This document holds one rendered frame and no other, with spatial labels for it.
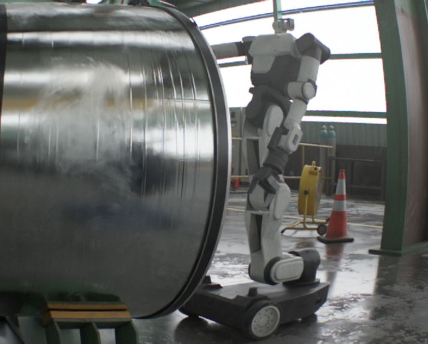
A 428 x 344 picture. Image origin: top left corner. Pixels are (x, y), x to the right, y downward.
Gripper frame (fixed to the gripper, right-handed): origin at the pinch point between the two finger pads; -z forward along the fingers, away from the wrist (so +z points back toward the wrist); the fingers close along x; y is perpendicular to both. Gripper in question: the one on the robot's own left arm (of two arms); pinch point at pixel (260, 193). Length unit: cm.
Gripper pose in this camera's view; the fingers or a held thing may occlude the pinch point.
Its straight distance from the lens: 237.8
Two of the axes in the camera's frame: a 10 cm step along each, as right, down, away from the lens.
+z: 4.5, -8.5, 2.7
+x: -6.4, -5.2, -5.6
